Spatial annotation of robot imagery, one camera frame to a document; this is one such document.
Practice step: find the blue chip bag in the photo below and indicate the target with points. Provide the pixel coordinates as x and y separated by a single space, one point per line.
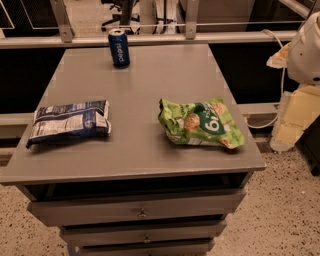
70 121

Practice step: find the grey drawer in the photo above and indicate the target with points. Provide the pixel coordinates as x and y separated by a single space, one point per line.
161 248
146 233
137 208

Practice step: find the green chip bag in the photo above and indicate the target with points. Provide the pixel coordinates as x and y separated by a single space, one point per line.
209 124

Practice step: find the middle grey drawer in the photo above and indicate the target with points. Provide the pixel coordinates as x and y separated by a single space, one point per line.
146 233

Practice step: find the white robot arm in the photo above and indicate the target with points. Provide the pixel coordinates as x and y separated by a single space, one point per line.
303 64

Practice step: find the top grey drawer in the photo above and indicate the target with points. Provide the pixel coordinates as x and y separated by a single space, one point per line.
137 208

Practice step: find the blue pepsi can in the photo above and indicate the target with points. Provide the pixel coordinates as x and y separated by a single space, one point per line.
119 48

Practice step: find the bottom grey drawer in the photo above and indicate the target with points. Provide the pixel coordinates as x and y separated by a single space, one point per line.
161 248

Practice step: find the grey metal railing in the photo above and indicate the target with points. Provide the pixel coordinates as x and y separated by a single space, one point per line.
56 23

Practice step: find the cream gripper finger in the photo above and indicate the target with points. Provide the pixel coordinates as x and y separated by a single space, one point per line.
297 111
279 59

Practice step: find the black office chair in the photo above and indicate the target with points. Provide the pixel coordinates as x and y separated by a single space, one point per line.
125 8

